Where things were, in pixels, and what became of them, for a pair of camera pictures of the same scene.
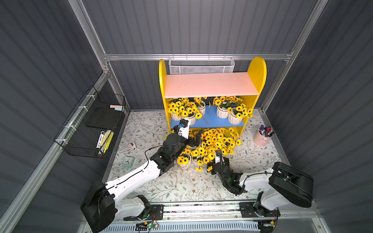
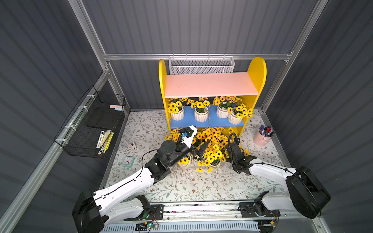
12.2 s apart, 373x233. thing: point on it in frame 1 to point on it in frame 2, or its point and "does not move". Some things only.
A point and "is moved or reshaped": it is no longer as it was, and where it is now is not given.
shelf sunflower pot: (189, 110) is moved or reshaped
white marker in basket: (100, 140) does not move
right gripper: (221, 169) to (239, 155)
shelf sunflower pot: (176, 109) does not move
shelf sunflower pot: (209, 158) to (245, 152)
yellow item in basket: (107, 138) does not move
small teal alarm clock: (128, 161) does not move
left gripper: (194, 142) to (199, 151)
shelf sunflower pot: (200, 105) is moved or reshaped
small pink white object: (132, 145) does not move
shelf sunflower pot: (235, 115) does not move
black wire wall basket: (89, 131) does not move
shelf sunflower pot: (184, 159) does not move
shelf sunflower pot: (216, 136) does not move
